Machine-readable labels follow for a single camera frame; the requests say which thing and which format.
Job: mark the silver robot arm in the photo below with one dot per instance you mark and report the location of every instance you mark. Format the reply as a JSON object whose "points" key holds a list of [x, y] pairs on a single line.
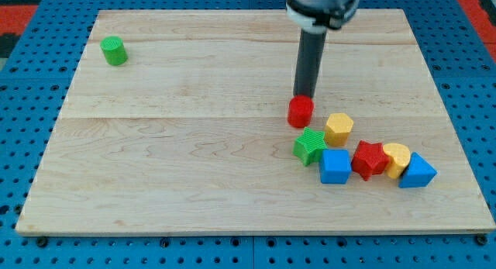
{"points": [[317, 16]]}

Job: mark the yellow hexagon block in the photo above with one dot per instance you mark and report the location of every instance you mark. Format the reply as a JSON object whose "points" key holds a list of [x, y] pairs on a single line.
{"points": [[337, 129]]}

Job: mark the red cylinder block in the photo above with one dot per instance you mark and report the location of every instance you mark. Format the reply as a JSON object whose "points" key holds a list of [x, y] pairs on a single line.
{"points": [[300, 110]]}

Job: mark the green star block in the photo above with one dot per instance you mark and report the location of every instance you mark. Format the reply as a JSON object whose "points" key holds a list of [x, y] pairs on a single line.
{"points": [[308, 147]]}

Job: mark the wooden board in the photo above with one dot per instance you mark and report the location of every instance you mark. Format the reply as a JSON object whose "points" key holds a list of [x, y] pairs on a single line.
{"points": [[189, 137]]}

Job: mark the blue cube block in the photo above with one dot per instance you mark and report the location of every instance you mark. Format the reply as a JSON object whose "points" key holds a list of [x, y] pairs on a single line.
{"points": [[335, 166]]}

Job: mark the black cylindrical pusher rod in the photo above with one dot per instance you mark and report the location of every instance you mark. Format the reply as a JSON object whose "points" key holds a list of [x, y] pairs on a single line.
{"points": [[310, 50]]}

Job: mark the red star block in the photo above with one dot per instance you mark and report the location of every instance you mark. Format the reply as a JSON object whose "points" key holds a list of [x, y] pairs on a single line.
{"points": [[369, 159]]}

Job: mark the yellow heart block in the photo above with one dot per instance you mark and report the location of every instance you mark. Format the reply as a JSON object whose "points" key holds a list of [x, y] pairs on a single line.
{"points": [[400, 156]]}

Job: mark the green cylinder block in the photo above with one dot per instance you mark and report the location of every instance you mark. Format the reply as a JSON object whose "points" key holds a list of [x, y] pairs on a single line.
{"points": [[114, 51]]}

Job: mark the blue triangle block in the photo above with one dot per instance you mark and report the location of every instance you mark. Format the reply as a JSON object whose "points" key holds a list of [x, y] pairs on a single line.
{"points": [[418, 173]]}

